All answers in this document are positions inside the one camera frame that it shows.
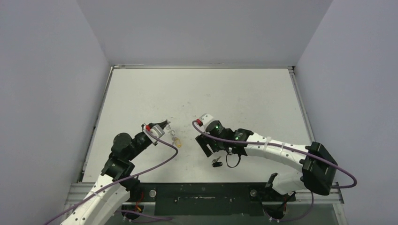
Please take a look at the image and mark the key with yellow tag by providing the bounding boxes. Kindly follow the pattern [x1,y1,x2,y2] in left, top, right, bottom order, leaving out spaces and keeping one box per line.
[172,137,182,148]

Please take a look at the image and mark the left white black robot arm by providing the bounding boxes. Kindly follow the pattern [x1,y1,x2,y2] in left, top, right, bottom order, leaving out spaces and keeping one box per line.
[62,120,170,225]

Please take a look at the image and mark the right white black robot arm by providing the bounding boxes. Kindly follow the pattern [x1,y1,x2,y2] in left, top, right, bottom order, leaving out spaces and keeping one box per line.
[195,126,337,201]

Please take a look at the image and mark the key with black head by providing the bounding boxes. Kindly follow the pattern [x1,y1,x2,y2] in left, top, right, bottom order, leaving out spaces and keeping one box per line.
[212,157,223,168]

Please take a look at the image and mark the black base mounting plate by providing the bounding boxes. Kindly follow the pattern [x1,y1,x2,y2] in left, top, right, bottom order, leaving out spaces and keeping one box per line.
[118,198,289,220]

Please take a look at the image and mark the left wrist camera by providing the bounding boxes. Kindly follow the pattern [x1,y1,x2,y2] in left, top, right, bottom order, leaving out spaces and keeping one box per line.
[142,123,165,146]

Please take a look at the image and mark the aluminium frame rail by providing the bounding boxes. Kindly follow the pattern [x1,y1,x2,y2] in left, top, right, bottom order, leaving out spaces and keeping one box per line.
[63,182,344,206]

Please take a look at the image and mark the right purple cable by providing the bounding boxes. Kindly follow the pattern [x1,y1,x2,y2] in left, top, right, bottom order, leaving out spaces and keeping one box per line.
[191,119,358,223]

